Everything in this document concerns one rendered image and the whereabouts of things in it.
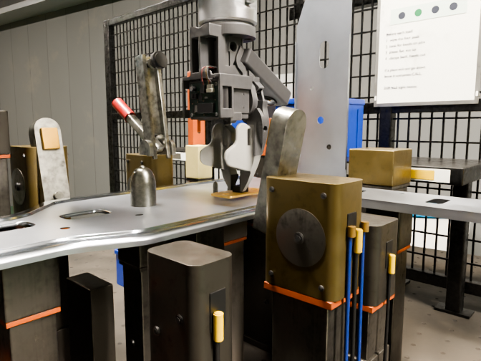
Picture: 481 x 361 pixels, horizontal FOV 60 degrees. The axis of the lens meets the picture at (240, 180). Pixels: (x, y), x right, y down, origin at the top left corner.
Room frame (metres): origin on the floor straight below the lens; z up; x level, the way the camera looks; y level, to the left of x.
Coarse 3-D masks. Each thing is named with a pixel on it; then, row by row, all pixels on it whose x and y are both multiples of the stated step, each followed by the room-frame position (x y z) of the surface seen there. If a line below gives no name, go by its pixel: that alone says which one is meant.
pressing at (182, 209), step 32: (128, 192) 0.60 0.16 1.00; (160, 192) 0.62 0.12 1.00; (192, 192) 0.62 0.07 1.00; (0, 224) 0.41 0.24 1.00; (32, 224) 0.41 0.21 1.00; (64, 224) 0.41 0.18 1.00; (96, 224) 0.41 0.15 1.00; (128, 224) 0.41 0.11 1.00; (160, 224) 0.41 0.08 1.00; (192, 224) 0.42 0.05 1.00; (224, 224) 0.45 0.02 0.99; (0, 256) 0.32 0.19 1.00; (32, 256) 0.33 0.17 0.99
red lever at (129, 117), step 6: (114, 102) 0.77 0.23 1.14; (120, 102) 0.77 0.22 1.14; (120, 108) 0.76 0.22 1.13; (126, 108) 0.76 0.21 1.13; (120, 114) 0.76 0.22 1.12; (126, 114) 0.75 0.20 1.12; (132, 114) 0.76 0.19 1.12; (126, 120) 0.75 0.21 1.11; (132, 120) 0.74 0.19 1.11; (138, 120) 0.75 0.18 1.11; (132, 126) 0.74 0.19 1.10; (138, 126) 0.73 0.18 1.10; (138, 132) 0.73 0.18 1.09; (156, 138) 0.72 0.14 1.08; (156, 144) 0.70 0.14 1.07; (162, 150) 0.71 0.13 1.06
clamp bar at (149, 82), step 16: (144, 64) 0.70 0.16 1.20; (160, 64) 0.69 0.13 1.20; (144, 80) 0.70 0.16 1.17; (160, 80) 0.72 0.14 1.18; (144, 96) 0.70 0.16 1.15; (160, 96) 0.71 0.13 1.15; (144, 112) 0.70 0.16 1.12; (160, 112) 0.71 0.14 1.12; (144, 128) 0.70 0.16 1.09; (160, 128) 0.71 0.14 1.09
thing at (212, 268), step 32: (160, 256) 0.34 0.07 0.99; (192, 256) 0.34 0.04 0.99; (224, 256) 0.34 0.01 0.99; (160, 288) 0.34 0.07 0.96; (192, 288) 0.31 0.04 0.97; (224, 288) 0.33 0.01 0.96; (160, 320) 0.34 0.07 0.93; (192, 320) 0.31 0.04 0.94; (224, 320) 0.33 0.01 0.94; (160, 352) 0.34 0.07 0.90; (192, 352) 0.31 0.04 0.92; (224, 352) 0.33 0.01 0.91
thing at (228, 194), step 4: (236, 188) 0.57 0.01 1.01; (248, 188) 0.60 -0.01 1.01; (252, 188) 0.60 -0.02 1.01; (256, 188) 0.60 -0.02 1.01; (220, 192) 0.57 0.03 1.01; (224, 192) 0.57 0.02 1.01; (228, 192) 0.57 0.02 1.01; (232, 192) 0.57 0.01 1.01; (236, 192) 0.57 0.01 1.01; (240, 192) 0.56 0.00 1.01; (244, 192) 0.57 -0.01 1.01; (248, 192) 0.57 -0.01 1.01; (252, 192) 0.57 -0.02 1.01; (256, 192) 0.57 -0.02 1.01; (216, 196) 0.55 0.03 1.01; (220, 196) 0.54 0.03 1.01; (224, 196) 0.54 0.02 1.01; (228, 196) 0.53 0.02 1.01; (232, 196) 0.54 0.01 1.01; (236, 196) 0.54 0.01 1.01; (240, 196) 0.55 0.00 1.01
